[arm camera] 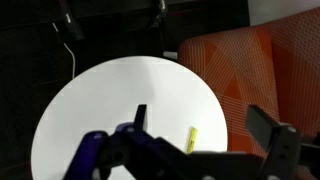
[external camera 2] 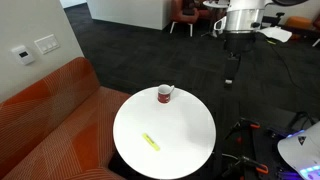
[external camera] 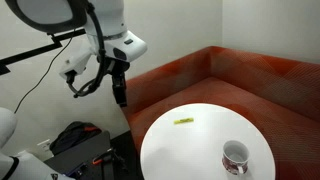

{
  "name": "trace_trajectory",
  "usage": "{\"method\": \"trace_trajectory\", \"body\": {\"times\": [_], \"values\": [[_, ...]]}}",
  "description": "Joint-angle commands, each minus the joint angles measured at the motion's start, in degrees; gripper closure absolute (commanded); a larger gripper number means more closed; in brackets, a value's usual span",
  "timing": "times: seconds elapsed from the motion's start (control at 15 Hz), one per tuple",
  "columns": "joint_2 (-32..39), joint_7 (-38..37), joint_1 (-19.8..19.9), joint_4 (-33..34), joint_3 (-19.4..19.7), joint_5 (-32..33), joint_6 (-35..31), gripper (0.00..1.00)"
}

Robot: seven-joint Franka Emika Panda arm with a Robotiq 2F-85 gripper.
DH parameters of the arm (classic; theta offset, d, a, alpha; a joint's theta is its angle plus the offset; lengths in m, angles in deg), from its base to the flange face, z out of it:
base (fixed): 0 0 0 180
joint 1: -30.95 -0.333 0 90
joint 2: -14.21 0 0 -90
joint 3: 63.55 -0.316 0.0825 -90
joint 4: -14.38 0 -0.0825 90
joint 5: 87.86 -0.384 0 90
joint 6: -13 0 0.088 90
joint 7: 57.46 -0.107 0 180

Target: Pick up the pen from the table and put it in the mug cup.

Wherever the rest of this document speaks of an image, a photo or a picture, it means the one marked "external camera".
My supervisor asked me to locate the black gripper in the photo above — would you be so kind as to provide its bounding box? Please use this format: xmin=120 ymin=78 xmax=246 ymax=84
xmin=107 ymin=59 xmax=130 ymax=108

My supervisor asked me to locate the yellow pen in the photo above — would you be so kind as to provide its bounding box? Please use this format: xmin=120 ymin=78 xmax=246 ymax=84
xmin=173 ymin=117 xmax=195 ymax=125

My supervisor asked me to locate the white mug with red pattern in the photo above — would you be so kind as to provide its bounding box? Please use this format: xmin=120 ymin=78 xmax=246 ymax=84
xmin=221 ymin=139 xmax=251 ymax=176

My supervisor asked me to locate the black backpack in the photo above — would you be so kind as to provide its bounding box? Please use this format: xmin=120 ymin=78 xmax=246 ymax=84
xmin=49 ymin=120 xmax=103 ymax=156

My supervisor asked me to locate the orange upholstered sofa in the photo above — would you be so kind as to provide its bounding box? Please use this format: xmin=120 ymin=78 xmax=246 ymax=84
xmin=120 ymin=45 xmax=320 ymax=180

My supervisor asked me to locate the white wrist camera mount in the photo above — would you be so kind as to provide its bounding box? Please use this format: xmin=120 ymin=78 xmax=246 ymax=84
xmin=59 ymin=49 xmax=94 ymax=83

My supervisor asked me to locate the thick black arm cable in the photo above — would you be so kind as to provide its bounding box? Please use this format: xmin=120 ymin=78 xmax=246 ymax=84
xmin=68 ymin=0 xmax=110 ymax=99

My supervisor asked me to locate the orange handled clamp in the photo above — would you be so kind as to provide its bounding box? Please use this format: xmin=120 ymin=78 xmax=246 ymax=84
xmin=92 ymin=148 xmax=116 ymax=166

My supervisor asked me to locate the thin black hanging cable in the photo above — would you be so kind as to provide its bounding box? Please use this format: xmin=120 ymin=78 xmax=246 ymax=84
xmin=13 ymin=29 xmax=77 ymax=114

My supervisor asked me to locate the white wall outlet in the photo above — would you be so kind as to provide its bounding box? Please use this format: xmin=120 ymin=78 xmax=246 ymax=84
xmin=36 ymin=138 xmax=52 ymax=153

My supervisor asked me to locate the black metal rail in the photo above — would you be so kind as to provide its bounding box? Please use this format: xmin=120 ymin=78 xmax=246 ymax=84
xmin=0 ymin=28 xmax=87 ymax=76

